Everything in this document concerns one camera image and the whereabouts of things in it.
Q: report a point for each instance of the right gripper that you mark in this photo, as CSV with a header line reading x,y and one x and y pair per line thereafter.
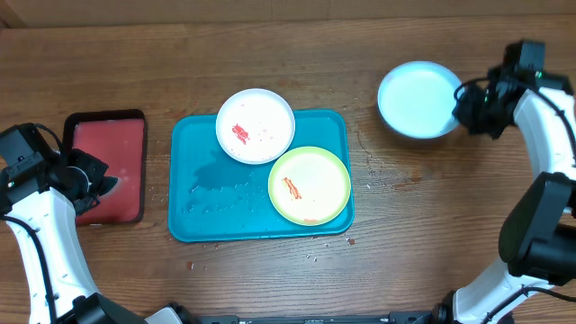
x,y
464,112

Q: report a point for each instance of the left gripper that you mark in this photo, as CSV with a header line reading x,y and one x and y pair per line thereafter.
x,y
97,167

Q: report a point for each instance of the dark green sponge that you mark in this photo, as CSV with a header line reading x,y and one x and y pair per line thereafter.
x,y
107,185

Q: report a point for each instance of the light blue plate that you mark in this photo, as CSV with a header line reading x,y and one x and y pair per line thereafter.
x,y
416,99

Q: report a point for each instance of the white plate with red stain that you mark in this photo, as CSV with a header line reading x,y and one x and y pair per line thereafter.
x,y
255,126

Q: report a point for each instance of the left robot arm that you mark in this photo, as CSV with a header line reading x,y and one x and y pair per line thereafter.
x,y
41,197

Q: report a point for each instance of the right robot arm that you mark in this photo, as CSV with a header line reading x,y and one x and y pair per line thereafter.
x,y
536,252

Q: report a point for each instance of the dark tray with red liquid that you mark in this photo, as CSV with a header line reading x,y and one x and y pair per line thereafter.
x,y
119,139

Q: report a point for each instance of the teal plastic serving tray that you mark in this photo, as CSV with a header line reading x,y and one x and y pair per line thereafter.
x,y
213,197

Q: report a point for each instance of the green rimmed yellow plate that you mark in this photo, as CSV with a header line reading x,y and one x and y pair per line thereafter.
x,y
309,186

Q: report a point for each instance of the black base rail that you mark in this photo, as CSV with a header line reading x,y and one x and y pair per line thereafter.
x,y
394,317

